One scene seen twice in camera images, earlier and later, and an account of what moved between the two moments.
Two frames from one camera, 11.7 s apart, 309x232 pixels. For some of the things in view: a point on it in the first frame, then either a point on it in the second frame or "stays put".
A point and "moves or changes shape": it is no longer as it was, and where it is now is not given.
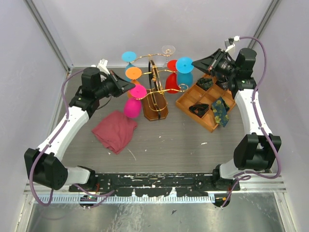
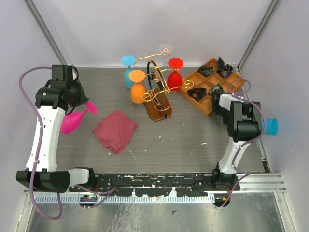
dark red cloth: x=115 y=131 stays put
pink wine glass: x=133 y=105 moves or changes shape
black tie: x=199 y=109 → x=197 y=93
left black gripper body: x=109 y=86 → x=77 y=89
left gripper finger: x=124 y=87 → x=82 y=99
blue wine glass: x=184 y=68 → x=271 y=126
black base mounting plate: x=147 y=184 stays put
